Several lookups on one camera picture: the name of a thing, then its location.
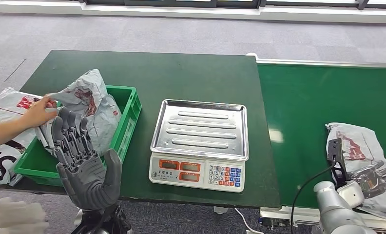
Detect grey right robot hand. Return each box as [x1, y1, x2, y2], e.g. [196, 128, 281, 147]
[347, 160, 386, 199]

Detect person's hand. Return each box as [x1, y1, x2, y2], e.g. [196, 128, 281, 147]
[20, 95, 58, 129]

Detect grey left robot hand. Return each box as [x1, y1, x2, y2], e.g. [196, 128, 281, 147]
[51, 108, 123, 211]

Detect grey mailer package red print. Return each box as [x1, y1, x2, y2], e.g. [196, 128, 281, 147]
[325, 122, 386, 222]

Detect big grey red-print package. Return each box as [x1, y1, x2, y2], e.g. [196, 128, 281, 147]
[39, 69, 123, 158]

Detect small white mailer package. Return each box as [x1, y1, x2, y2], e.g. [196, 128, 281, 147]
[35, 124, 57, 157]

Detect green plastic basket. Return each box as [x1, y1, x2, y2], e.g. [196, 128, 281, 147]
[14, 85, 143, 187]

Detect large white bag black letters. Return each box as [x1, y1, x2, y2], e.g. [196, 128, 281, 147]
[0, 87, 52, 187]

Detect green conveyor belt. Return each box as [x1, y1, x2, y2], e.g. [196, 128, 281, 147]
[246, 52, 386, 234]

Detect white scale with steel tray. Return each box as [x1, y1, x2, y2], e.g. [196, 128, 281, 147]
[148, 99, 250, 194]

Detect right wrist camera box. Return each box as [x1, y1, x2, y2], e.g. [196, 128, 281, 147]
[327, 138, 349, 188]

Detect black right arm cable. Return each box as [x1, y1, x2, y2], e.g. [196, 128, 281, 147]
[290, 161, 337, 234]

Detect white cable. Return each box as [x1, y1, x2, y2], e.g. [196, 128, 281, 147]
[233, 207, 265, 234]

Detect dark window frame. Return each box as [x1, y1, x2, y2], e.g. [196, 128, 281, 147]
[78, 0, 386, 10]

